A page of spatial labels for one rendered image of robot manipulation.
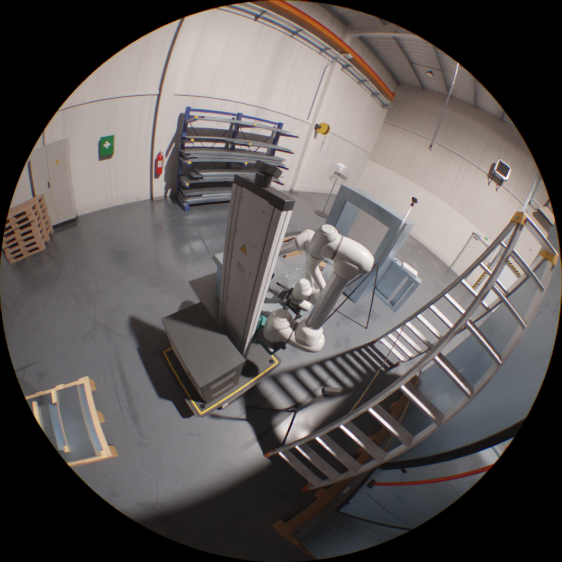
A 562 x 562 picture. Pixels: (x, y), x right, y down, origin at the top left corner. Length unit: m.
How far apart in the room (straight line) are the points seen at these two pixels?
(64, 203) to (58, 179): 0.62
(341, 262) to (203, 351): 0.95
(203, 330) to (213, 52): 5.98
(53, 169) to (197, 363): 5.18
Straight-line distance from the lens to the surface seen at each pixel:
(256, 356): 1.87
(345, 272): 0.95
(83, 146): 5.66
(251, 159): 5.45
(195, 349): 1.29
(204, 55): 5.99
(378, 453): 1.50
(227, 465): 2.01
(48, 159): 5.60
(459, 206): 10.56
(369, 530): 1.55
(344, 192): 3.20
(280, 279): 2.10
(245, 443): 2.00
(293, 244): 1.51
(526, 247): 11.23
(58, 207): 5.76
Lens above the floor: 1.99
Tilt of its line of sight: 40 degrees down
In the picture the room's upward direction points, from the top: 20 degrees clockwise
